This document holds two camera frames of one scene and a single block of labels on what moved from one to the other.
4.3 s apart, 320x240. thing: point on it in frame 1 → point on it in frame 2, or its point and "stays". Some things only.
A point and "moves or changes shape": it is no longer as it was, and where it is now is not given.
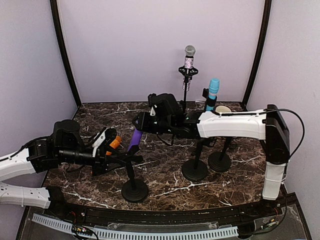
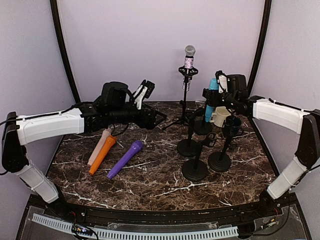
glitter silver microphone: (189, 52) stays
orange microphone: (117, 140) moves or changes shape
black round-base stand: (195, 170) stays
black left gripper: (102, 160) → (150, 124)
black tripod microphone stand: (187, 73) stays
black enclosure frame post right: (267, 11) stays
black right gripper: (143, 124) → (213, 99)
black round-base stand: (134, 191) → (189, 148)
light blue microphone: (213, 90) stays
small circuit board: (82, 230) stays
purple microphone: (135, 138) → (136, 146)
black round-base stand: (220, 161) stays
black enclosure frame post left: (54, 7) stays
